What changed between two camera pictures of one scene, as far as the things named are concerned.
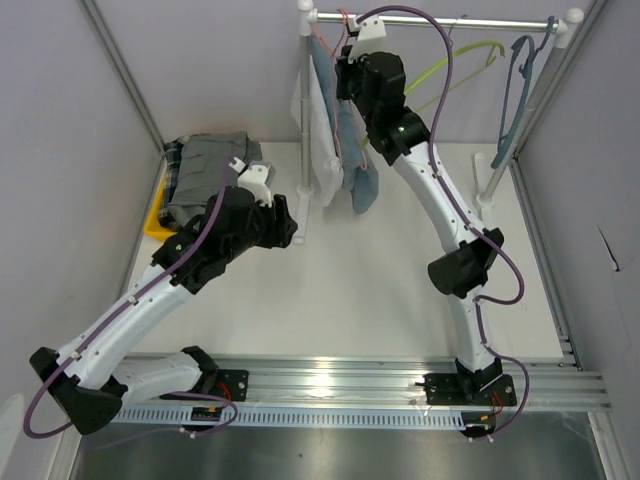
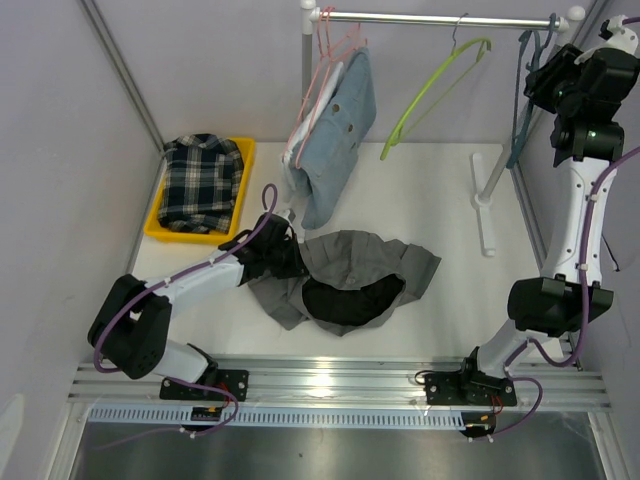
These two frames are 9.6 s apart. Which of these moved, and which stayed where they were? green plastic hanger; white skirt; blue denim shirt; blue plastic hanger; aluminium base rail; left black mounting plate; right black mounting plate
Moved: white skirt; blue plastic hanger; green plastic hanger; blue denim shirt
Stayed: left black mounting plate; right black mounting plate; aluminium base rail
